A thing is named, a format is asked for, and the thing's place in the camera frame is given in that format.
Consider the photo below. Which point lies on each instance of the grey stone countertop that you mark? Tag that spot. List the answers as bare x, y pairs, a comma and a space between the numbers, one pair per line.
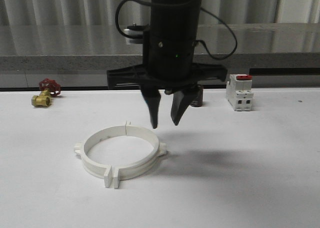
292, 47

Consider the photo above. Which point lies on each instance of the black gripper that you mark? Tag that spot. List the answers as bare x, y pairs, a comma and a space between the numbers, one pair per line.
166, 64

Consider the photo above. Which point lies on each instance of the black cylindrical capacitor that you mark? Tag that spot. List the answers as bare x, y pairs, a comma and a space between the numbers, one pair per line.
198, 101

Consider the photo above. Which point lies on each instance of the white half-ring pipe clamp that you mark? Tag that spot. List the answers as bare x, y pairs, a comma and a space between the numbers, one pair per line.
105, 171
128, 171

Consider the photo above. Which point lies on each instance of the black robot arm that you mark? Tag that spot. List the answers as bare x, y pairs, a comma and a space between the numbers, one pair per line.
173, 20

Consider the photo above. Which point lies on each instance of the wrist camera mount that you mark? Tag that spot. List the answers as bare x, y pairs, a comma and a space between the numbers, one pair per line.
135, 30

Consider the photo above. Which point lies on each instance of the white circuit breaker red switch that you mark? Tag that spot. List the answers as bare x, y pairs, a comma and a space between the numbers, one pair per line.
238, 92

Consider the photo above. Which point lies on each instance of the brass valve red handwheel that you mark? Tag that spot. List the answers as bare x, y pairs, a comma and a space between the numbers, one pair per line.
48, 88

